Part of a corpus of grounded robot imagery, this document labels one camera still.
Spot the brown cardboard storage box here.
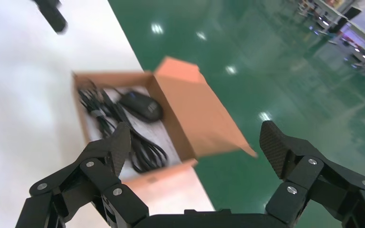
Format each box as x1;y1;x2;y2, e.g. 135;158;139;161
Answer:
72;57;258;216

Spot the black wired computer mouse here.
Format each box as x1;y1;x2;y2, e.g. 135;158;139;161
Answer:
77;80;170;174

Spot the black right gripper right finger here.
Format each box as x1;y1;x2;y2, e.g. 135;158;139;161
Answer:
259;120;365;228

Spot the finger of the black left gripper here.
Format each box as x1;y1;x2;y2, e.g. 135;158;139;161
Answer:
33;0;68;35

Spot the background workbench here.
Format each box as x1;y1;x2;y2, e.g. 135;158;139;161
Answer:
297;0;365;68

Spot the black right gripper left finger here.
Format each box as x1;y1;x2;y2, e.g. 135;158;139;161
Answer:
15;122;149;228

